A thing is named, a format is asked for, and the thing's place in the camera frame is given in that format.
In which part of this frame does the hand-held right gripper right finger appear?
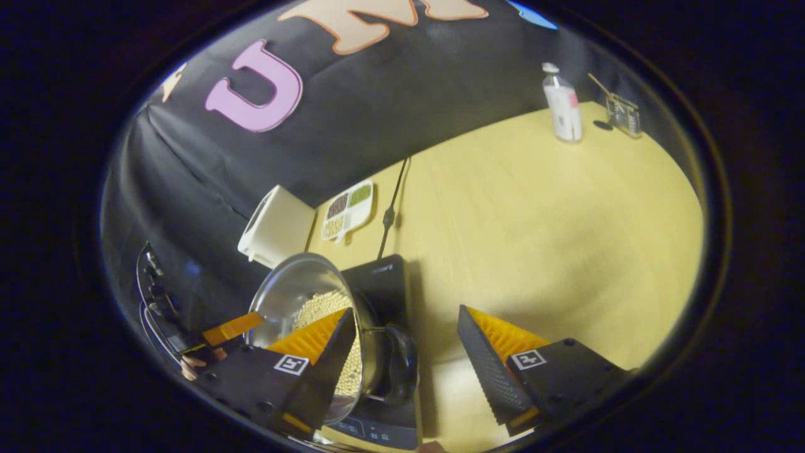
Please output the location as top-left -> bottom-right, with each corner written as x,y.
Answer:
457,305 -> 633,438

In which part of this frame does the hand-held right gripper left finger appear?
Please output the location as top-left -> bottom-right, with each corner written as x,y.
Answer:
189,307 -> 357,440

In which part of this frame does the steel pot with black handles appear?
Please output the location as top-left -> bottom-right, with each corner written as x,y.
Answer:
244,253 -> 420,425

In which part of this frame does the black induction cooktop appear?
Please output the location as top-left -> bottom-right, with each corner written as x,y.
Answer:
324,254 -> 423,450

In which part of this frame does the pile of yellow soybeans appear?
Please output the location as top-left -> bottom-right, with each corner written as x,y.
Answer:
292,289 -> 364,397

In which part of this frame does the white toaster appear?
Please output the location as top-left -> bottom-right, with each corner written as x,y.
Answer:
237,185 -> 316,269

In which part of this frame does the white divided bean tray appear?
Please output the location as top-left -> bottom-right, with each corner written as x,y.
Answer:
321,179 -> 375,244

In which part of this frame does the white bottle with pink label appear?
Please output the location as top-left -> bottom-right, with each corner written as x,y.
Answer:
542,62 -> 584,143

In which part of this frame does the clear glass holder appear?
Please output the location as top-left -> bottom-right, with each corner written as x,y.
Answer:
606,93 -> 643,139

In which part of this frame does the thin wooden stick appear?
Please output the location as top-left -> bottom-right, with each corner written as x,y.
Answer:
587,73 -> 614,101

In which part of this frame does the black power cable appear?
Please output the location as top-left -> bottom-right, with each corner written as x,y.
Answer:
376,157 -> 411,260

